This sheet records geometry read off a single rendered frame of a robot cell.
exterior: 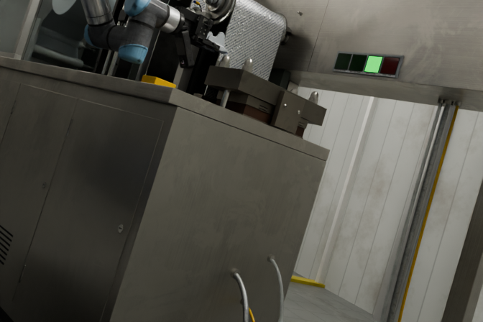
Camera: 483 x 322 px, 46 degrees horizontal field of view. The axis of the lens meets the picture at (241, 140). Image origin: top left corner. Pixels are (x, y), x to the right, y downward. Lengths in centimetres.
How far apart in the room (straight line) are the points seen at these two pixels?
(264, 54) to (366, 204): 292
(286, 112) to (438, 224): 261
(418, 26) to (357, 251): 311
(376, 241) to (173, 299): 313
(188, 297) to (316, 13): 106
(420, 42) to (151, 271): 100
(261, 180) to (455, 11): 73
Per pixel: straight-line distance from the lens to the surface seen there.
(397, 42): 181
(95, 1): 168
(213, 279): 166
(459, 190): 418
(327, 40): 198
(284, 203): 177
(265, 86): 171
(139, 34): 163
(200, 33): 176
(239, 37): 189
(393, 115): 478
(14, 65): 238
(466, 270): 173
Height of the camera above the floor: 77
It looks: 2 degrees up
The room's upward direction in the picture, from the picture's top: 17 degrees clockwise
